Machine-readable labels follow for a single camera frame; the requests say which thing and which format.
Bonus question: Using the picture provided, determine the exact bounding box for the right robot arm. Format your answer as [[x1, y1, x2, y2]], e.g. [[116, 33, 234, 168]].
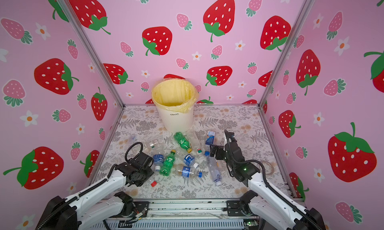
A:
[[210, 130, 325, 230]]

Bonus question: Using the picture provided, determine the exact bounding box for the yellow bin liner bag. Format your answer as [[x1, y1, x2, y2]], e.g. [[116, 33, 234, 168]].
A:
[[152, 78, 199, 113]]

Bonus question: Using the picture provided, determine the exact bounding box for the clear bottle blue label middle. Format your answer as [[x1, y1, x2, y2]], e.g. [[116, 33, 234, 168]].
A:
[[176, 149, 199, 169]]

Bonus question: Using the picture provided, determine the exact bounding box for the aluminium corner post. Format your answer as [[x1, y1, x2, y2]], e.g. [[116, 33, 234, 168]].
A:
[[259, 0, 316, 109], [57, 0, 124, 107]]

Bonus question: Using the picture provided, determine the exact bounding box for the clear bottle blue label left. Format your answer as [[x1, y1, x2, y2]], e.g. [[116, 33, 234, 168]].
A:
[[152, 144, 165, 172]]

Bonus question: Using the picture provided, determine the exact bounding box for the clear bottle blue label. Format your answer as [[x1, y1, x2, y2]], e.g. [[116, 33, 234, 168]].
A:
[[176, 149, 199, 169], [152, 144, 165, 172]]

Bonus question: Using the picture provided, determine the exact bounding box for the right aluminium corner post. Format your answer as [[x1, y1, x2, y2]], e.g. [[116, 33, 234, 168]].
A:
[[259, 0, 316, 109]]

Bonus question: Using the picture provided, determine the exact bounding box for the square bottle blue artesian label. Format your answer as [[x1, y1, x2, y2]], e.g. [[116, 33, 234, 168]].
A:
[[205, 131, 216, 157]]

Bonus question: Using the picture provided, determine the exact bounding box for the green bottle yellow cap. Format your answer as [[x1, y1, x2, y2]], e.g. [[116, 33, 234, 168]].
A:
[[160, 150, 176, 176]]

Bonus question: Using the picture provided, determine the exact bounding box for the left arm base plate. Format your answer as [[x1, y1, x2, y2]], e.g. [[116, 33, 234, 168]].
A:
[[119, 201, 150, 218]]

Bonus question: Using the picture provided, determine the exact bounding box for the clear tape roll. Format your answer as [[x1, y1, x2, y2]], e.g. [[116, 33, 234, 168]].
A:
[[261, 161, 275, 176]]

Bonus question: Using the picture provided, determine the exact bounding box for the long clear bottle blue cap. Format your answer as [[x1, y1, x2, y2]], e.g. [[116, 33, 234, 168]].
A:
[[205, 151, 222, 186]]

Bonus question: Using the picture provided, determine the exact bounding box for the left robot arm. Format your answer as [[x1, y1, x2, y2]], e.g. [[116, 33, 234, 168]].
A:
[[36, 142, 154, 230]]

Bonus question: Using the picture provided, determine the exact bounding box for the left aluminium corner post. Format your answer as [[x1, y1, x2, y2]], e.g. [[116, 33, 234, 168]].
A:
[[57, 0, 124, 107]]

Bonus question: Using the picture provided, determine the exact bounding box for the clear plastic pen box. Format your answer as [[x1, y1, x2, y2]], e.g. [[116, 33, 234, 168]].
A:
[[126, 135, 137, 148]]

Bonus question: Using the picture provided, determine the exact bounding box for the green bottle near bin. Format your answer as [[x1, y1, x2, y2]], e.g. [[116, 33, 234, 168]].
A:
[[174, 132, 192, 153]]

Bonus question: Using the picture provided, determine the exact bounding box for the white plastic waste bin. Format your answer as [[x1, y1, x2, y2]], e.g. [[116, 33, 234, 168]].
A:
[[155, 103, 194, 133]]

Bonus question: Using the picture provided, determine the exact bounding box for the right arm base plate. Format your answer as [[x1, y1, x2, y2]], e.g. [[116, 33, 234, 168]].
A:
[[223, 200, 255, 217]]

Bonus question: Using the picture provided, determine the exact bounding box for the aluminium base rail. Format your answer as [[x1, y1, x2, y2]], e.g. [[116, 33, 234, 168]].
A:
[[91, 199, 277, 230]]

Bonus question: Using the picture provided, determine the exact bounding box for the clear bottle blue cap lying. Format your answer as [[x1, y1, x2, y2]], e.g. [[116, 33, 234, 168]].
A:
[[173, 165, 203, 179]]

